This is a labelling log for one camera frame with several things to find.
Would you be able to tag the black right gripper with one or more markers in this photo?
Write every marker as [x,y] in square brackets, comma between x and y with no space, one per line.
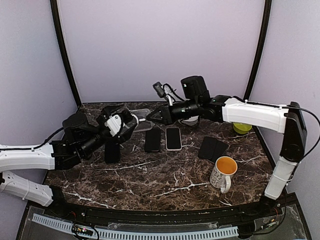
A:
[166,113]

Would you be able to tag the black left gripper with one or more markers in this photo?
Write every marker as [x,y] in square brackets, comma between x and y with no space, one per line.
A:
[106,111]

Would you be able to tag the clear magsafe phone case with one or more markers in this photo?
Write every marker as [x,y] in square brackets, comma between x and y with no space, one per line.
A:
[143,124]

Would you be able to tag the white phone dark screen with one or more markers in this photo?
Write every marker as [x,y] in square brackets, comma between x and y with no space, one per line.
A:
[173,139]

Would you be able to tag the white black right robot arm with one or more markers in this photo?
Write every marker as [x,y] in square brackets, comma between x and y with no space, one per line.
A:
[284,119]

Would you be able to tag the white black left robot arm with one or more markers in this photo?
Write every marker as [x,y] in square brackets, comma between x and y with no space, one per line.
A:
[80,140]

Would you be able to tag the white scalloped bowl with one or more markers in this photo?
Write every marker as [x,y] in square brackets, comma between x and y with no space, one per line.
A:
[190,122]

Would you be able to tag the green bowl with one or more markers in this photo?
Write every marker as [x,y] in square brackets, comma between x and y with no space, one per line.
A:
[241,128]

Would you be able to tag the white mug orange inside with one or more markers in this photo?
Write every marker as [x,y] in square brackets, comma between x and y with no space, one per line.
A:
[221,176]

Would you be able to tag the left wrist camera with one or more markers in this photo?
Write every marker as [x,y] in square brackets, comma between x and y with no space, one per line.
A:
[115,124]

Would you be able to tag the black front rail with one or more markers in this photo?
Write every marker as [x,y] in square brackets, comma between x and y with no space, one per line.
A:
[238,214]

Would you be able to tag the white slotted cable duct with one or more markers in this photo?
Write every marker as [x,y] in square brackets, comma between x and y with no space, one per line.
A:
[119,231]

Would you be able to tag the black left frame post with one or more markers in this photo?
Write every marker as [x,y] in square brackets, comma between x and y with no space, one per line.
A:
[63,51]

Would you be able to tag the black frame post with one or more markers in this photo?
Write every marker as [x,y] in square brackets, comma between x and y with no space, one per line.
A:
[259,49]
[63,51]

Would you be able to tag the black right frame post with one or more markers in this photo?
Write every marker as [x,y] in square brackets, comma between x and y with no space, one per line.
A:
[259,49]

